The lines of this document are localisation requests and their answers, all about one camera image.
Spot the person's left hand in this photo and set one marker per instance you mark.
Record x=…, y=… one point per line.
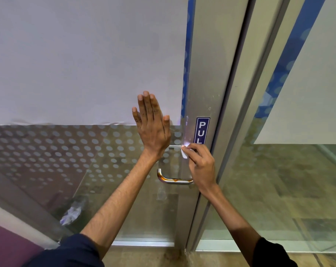
x=152, y=136

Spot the person's right hand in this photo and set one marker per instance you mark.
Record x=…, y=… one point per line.
x=204, y=169

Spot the person's left little finger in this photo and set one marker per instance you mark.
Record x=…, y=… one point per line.
x=137, y=117

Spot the person's right thumb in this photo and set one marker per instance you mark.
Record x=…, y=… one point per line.
x=193, y=159

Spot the person's left thumb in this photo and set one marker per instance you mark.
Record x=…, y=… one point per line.
x=167, y=127

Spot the person's left middle finger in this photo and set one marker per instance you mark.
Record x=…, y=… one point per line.
x=149, y=106

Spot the white wiping cloth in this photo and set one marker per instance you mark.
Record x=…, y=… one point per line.
x=184, y=153

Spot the aluminium framed glass door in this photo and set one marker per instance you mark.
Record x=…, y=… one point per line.
x=207, y=66

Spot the person's right forearm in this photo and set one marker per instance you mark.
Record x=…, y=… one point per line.
x=232, y=222

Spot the person's left forearm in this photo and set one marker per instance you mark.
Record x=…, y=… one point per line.
x=120, y=197

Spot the blue door sign sticker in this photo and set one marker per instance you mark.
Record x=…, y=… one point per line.
x=201, y=130

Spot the blue dotted window film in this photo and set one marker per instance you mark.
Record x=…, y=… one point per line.
x=290, y=52
x=188, y=52

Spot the large white paper sheet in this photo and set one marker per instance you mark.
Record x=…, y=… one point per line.
x=87, y=58

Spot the fixed glass side panel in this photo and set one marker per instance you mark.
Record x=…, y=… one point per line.
x=268, y=191

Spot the aluminium door jamb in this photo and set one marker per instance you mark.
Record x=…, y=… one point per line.
x=251, y=80

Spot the crumpled clear plastic bag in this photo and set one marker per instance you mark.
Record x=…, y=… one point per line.
x=71, y=212

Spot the dark blue shirt sleeve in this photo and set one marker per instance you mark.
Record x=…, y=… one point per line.
x=271, y=254
x=73, y=253

